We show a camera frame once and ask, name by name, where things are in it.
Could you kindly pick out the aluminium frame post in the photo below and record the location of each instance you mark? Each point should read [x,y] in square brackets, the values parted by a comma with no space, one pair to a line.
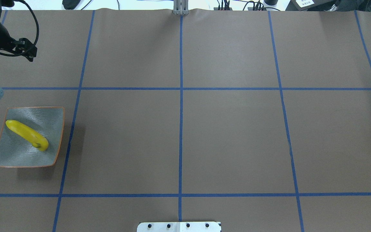
[180,7]

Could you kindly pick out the grey square plate orange rim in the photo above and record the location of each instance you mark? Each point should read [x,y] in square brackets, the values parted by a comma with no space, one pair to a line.
[16,152]

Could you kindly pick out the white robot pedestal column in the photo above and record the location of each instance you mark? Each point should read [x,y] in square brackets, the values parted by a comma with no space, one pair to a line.
[194,226]

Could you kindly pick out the black computer mouse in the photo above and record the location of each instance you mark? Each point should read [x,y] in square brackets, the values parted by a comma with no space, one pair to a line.
[70,4]

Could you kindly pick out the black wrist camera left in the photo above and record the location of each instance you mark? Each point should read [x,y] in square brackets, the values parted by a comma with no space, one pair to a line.
[25,48]

